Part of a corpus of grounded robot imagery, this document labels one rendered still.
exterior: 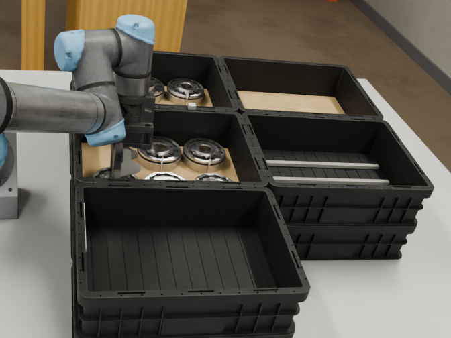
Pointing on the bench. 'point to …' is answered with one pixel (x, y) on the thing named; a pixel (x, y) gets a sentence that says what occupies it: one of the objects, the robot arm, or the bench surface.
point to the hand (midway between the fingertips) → (113, 175)
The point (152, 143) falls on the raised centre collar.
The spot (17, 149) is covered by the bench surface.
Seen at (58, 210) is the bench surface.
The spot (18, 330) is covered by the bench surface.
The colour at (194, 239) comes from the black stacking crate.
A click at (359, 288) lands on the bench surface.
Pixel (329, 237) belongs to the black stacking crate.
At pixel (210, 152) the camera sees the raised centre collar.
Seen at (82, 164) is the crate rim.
